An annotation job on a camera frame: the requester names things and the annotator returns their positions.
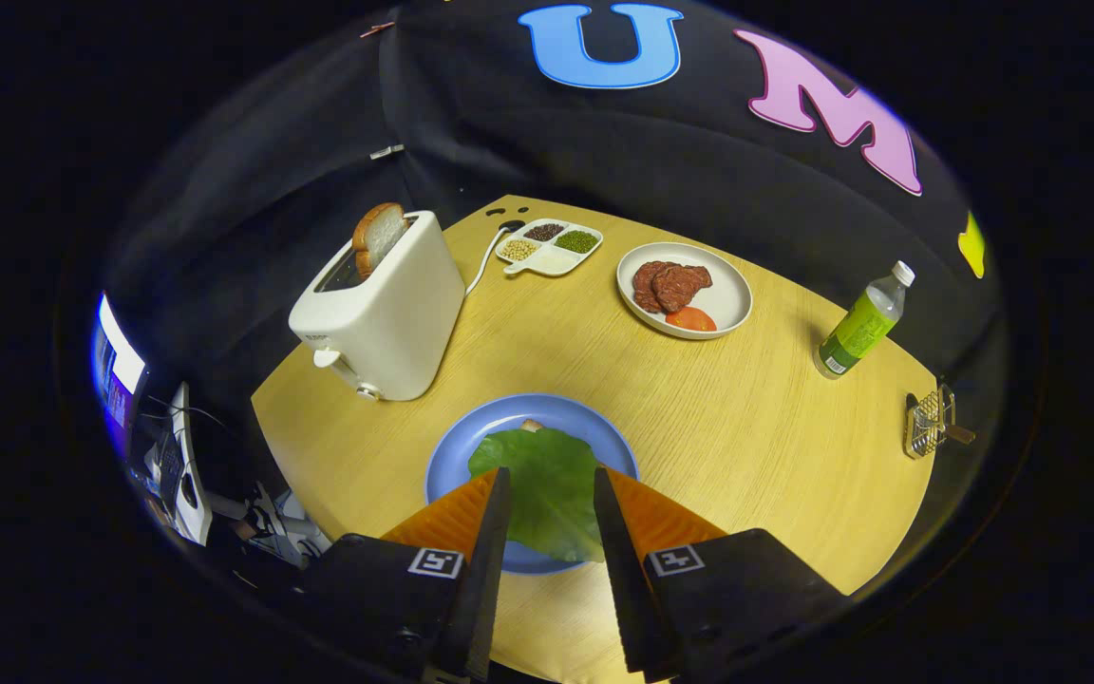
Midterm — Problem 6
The blue round plate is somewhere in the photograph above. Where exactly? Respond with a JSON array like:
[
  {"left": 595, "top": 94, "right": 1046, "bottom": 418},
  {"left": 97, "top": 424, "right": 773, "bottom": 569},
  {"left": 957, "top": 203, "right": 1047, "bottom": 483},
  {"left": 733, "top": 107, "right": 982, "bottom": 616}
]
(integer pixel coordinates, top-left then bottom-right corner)
[{"left": 424, "top": 393, "right": 641, "bottom": 577}]

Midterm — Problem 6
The white round plate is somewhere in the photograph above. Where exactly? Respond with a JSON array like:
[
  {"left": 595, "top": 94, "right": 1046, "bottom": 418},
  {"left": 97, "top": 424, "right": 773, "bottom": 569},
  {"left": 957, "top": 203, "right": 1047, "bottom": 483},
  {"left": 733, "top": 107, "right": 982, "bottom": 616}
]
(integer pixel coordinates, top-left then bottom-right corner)
[{"left": 616, "top": 241, "right": 754, "bottom": 340}]

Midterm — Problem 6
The white toaster cable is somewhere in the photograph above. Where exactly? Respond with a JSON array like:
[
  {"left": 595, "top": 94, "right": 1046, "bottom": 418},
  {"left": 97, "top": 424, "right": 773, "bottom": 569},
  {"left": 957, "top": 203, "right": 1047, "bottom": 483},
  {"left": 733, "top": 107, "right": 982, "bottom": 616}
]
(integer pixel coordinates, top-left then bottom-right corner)
[{"left": 466, "top": 220, "right": 526, "bottom": 295}]

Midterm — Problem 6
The white toaster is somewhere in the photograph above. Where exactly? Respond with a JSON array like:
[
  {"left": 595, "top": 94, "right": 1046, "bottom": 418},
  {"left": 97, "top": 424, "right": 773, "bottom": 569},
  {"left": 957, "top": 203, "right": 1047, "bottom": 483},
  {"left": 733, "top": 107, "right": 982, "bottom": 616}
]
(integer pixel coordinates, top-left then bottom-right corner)
[{"left": 288, "top": 210, "right": 467, "bottom": 403}]

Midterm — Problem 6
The green lettuce leaf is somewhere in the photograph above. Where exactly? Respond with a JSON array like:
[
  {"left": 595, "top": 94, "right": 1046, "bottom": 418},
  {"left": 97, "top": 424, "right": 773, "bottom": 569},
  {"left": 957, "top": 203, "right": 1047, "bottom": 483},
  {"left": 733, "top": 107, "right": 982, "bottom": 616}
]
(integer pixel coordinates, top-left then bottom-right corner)
[{"left": 467, "top": 426, "right": 605, "bottom": 563}]

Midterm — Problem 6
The white divided dish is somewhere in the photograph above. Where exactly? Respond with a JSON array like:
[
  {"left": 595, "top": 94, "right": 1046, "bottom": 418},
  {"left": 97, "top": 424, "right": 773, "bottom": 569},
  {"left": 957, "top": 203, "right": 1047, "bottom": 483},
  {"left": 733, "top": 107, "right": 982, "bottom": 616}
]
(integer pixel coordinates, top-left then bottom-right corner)
[{"left": 496, "top": 218, "right": 604, "bottom": 278}]

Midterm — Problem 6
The white and black equipment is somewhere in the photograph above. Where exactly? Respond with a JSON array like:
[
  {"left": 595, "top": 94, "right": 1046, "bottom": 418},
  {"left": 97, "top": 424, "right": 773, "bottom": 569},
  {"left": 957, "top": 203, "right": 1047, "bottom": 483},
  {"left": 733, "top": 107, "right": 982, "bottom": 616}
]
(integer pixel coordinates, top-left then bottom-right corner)
[{"left": 224, "top": 480, "right": 331, "bottom": 571}]

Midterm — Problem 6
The green label plastic bottle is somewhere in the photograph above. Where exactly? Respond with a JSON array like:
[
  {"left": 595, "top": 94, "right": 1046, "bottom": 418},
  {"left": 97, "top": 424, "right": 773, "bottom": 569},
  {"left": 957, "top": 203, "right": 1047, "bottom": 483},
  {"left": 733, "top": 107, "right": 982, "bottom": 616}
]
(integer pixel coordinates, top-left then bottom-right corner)
[{"left": 814, "top": 260, "right": 916, "bottom": 380}]

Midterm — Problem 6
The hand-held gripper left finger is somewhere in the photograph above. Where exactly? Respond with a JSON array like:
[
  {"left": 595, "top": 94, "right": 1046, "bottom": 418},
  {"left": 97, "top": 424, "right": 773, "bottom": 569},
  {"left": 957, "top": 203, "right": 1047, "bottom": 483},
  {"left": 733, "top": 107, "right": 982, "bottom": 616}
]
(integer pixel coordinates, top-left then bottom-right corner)
[{"left": 292, "top": 465, "right": 514, "bottom": 684}]

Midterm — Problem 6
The brown meat patty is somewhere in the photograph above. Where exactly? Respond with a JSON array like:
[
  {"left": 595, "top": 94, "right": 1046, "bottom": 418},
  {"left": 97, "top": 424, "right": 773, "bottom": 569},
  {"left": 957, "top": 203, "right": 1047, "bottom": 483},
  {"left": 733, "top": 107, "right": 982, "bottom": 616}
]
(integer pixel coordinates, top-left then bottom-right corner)
[
  {"left": 651, "top": 264, "right": 713, "bottom": 314},
  {"left": 632, "top": 261, "right": 673, "bottom": 314}
]

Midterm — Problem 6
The metal wire holder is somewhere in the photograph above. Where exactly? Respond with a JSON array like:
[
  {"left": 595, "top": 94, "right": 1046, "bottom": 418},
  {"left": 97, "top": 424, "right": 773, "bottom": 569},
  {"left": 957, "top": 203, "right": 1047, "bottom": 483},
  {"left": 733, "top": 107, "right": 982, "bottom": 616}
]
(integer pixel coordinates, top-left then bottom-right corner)
[{"left": 904, "top": 385, "right": 956, "bottom": 460}]

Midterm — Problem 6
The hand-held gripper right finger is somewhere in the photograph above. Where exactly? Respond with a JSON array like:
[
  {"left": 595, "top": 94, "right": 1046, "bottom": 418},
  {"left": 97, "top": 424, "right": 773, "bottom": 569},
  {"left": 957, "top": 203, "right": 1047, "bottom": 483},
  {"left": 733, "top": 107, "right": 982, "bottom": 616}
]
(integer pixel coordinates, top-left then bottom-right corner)
[{"left": 592, "top": 465, "right": 854, "bottom": 684}]

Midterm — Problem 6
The computer monitor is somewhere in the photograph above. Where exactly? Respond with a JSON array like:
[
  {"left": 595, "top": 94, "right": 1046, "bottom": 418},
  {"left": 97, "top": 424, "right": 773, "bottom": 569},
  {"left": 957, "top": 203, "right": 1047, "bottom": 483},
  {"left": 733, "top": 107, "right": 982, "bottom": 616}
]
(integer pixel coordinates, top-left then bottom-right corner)
[{"left": 91, "top": 293, "right": 147, "bottom": 457}]

